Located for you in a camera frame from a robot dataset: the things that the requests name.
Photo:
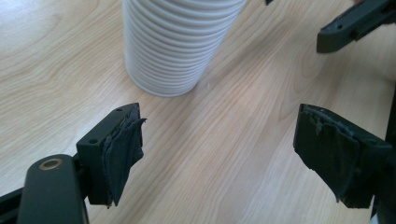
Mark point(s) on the stack of white paper cups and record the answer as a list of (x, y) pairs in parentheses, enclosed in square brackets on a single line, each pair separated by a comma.
[(174, 46)]

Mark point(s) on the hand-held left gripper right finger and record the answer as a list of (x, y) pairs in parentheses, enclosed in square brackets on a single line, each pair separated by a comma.
[(330, 152)]

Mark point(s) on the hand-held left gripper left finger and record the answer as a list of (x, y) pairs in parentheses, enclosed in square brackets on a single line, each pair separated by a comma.
[(102, 149)]

